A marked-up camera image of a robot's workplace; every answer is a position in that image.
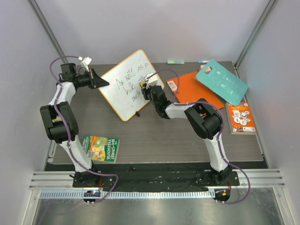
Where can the green treehouse book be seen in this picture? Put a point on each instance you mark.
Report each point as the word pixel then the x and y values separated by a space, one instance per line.
pixel 101 149

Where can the pale yellow mug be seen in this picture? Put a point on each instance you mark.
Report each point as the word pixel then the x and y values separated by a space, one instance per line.
pixel 56 120

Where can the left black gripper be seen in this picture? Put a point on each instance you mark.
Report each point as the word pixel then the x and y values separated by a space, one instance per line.
pixel 96 81

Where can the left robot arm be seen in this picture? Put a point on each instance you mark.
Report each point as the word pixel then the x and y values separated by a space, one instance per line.
pixel 61 125

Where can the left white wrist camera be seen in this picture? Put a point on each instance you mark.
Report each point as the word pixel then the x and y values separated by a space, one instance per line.
pixel 84 62

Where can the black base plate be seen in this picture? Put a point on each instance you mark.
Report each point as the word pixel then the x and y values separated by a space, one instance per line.
pixel 164 177

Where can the slotted cable duct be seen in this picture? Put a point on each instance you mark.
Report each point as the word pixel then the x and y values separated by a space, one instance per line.
pixel 91 194

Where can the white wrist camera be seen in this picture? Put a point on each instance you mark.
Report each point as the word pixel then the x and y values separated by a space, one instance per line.
pixel 84 62
pixel 151 80

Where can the green eraser block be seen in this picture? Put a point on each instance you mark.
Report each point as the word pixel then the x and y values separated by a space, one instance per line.
pixel 170 62

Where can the teal plastic board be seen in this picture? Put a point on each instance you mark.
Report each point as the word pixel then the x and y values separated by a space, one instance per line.
pixel 222 82

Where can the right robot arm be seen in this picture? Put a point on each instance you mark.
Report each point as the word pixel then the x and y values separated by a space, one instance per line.
pixel 205 121

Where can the orange paperback book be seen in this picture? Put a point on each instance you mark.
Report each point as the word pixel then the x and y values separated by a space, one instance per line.
pixel 240 119

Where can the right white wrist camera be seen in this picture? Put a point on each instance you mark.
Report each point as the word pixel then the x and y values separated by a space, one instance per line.
pixel 151 80

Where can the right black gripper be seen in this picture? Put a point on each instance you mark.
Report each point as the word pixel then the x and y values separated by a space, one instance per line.
pixel 145 91

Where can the yellow framed whiteboard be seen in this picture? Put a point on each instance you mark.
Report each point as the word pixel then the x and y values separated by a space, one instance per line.
pixel 124 93

